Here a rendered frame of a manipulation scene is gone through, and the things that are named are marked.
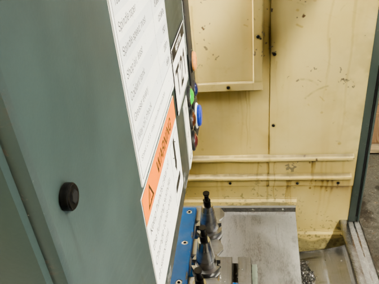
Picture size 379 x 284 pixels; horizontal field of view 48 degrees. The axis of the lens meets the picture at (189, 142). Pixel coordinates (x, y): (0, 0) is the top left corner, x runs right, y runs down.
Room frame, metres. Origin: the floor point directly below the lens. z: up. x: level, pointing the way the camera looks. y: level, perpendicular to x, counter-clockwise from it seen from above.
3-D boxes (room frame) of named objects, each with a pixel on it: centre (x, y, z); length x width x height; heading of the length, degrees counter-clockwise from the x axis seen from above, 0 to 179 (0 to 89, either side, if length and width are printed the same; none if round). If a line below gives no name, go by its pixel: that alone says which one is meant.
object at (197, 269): (0.53, 0.01, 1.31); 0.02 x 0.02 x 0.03
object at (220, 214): (0.81, -0.03, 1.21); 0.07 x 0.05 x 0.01; 81
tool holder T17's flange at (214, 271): (0.64, -0.01, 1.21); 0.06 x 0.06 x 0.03
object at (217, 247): (0.70, -0.02, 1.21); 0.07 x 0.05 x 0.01; 81
